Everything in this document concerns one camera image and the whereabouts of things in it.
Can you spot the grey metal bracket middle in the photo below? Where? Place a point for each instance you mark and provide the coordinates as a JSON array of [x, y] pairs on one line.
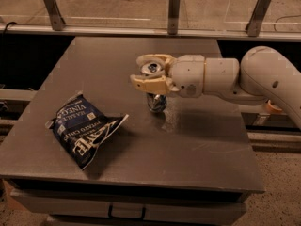
[[173, 16]]

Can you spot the orange tape roll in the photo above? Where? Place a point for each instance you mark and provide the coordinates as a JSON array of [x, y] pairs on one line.
[[272, 108]]

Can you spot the grey drawer with black handle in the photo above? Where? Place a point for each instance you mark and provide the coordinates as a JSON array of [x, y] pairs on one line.
[[90, 210]]

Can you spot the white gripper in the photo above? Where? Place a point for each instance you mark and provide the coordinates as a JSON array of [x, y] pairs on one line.
[[188, 73]]

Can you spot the grey metal bracket left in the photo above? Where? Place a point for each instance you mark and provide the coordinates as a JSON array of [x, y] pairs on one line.
[[56, 19]]

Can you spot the grey metal bracket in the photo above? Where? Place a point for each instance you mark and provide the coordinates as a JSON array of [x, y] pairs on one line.
[[173, 16], [253, 27], [56, 19]]

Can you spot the grey metal bracket right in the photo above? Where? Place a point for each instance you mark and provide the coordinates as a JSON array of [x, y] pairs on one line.
[[253, 27]]

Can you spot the blue potato chips bag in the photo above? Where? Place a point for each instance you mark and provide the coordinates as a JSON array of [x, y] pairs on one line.
[[81, 128]]

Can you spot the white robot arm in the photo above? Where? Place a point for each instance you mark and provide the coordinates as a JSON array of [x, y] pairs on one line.
[[262, 74]]

